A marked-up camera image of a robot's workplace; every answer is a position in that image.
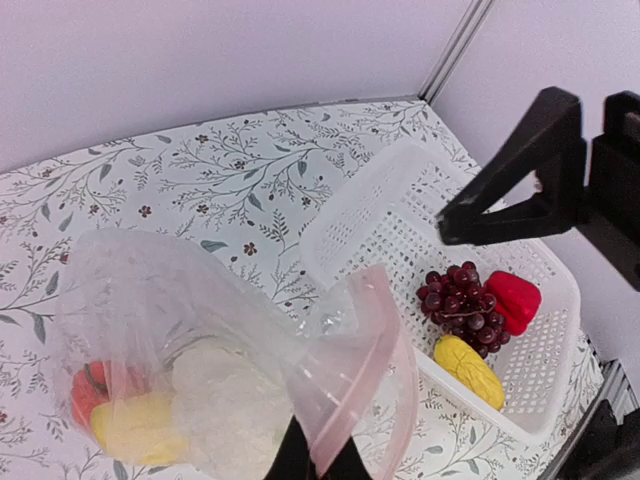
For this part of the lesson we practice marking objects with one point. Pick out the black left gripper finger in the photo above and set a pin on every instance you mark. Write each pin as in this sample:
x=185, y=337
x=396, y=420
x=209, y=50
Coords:
x=293, y=460

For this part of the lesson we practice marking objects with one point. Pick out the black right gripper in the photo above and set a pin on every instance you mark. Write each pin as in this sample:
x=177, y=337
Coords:
x=533, y=185

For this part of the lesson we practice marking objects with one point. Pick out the white toy cauliflower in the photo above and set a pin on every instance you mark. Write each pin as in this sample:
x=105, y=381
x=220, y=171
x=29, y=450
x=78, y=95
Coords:
x=234, y=415

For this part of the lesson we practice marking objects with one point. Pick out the clear zip top bag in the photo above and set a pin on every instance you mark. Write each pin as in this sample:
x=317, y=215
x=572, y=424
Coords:
x=139, y=300

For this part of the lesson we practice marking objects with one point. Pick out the white plastic basket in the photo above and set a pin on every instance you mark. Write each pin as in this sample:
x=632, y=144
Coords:
x=386, y=215

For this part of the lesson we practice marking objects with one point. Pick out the orange toy pumpkin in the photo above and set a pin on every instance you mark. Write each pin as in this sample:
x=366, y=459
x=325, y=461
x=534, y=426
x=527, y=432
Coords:
x=89, y=390

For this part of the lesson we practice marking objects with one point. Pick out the red toy bell pepper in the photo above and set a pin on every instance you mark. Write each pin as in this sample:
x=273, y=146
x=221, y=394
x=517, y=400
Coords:
x=517, y=299

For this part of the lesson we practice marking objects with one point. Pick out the purple toy grapes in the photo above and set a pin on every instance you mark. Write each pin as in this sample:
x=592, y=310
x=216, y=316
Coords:
x=457, y=302

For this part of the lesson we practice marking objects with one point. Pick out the floral patterned table mat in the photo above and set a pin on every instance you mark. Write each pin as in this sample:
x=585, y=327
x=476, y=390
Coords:
x=244, y=188

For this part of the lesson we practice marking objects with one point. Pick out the right aluminium frame post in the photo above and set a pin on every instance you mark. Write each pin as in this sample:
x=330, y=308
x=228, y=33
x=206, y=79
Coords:
x=454, y=50

